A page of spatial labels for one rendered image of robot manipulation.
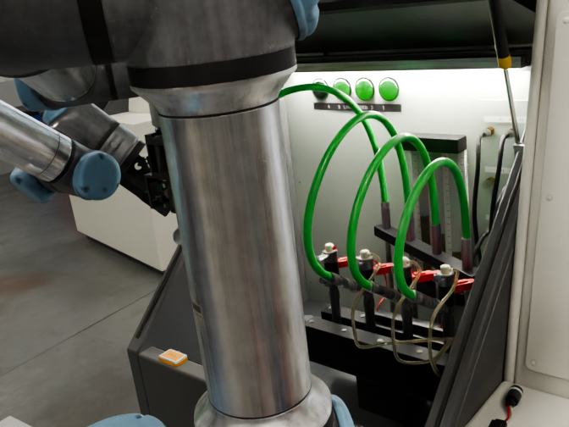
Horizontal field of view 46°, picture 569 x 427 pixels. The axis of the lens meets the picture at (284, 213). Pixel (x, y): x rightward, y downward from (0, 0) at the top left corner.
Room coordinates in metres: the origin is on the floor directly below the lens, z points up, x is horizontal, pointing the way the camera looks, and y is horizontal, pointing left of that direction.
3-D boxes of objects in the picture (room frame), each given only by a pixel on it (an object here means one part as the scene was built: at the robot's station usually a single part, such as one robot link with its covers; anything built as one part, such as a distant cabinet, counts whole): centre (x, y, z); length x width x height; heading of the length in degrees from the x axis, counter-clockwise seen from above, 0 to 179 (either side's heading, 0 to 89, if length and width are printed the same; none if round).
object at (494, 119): (1.20, -0.43, 1.20); 0.13 x 0.03 x 0.31; 48
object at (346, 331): (1.09, -0.17, 0.91); 0.34 x 0.10 x 0.15; 48
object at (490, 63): (1.37, -0.25, 1.43); 0.54 x 0.03 x 0.02; 48
